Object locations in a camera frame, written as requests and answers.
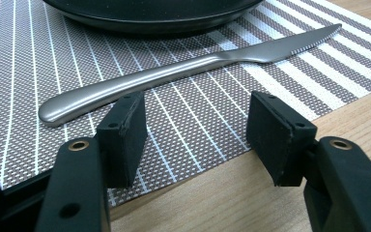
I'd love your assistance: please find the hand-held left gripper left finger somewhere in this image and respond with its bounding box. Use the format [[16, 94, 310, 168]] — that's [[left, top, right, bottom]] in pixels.
[[34, 91, 149, 232]]

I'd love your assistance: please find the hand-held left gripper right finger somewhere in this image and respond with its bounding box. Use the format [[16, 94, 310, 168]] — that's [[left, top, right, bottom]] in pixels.
[[246, 90, 371, 232]]

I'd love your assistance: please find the silver table knife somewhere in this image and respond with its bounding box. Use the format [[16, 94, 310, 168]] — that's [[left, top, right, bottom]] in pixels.
[[38, 22, 343, 128]]

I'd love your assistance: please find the striped woven placemat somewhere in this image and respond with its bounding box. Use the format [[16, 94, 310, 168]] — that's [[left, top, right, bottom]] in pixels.
[[0, 0, 371, 207]]

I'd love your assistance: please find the black plate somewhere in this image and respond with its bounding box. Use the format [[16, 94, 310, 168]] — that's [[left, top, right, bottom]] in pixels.
[[42, 0, 265, 34]]

